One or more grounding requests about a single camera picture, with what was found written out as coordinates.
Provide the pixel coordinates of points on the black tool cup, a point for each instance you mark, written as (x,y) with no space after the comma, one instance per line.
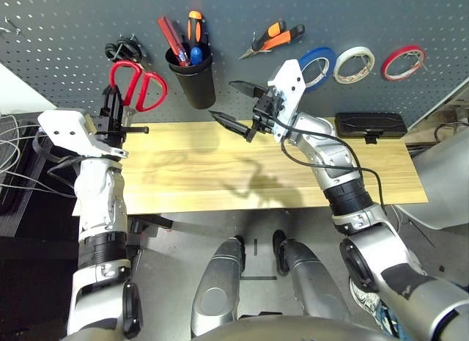
(198,88)

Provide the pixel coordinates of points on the white grey sneaker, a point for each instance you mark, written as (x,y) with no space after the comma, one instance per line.
(364,298)

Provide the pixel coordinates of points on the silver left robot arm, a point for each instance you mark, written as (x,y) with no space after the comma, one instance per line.
(97,187)

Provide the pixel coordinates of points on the silver left robot leg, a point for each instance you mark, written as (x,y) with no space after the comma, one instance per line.
(220,293)

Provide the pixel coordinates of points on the grey robot torso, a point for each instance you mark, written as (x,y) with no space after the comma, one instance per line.
(275,330)

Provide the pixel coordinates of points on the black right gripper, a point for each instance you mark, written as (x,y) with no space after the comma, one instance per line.
(267,115)

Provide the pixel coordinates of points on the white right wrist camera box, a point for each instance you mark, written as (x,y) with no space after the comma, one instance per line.
(289,84)

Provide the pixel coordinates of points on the metal peg hook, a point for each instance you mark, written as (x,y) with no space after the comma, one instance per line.
(9,25)

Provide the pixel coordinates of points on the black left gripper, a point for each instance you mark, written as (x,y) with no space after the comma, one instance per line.
(110,143)

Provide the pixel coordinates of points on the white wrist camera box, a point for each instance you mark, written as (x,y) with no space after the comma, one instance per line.
(289,84)
(62,128)

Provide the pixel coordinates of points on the silver right robot leg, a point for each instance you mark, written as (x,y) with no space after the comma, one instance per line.
(315,282)

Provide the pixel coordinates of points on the white side panel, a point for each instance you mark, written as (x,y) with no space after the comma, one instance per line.
(18,95)

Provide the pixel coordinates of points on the grey perforated pegboard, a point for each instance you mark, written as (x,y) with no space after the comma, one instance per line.
(73,11)

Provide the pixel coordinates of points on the orange black needle-nose pliers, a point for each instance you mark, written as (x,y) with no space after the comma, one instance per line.
(278,38)

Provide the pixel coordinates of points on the white tape roll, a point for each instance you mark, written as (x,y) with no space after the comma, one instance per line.
(353,50)

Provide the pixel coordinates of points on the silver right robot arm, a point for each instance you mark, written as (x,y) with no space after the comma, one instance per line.
(322,146)

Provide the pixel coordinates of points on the blue tape roll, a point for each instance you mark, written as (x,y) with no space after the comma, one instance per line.
(318,51)

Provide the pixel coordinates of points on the black equipment box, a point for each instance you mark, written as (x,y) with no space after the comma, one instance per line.
(22,209)

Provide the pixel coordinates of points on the red tape roll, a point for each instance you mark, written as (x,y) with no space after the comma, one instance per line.
(385,66)

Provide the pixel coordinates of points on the silver robot leg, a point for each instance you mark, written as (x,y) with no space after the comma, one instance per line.
(315,282)
(220,293)

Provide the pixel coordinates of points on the blue jeans leg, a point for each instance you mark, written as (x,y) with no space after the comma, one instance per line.
(388,322)

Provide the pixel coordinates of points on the black plastic tool case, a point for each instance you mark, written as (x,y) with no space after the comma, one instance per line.
(370,124)

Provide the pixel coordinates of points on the grey machine housing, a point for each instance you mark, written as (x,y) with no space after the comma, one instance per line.
(447,179)

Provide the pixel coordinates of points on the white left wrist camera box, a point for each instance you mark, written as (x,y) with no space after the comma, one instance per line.
(62,128)

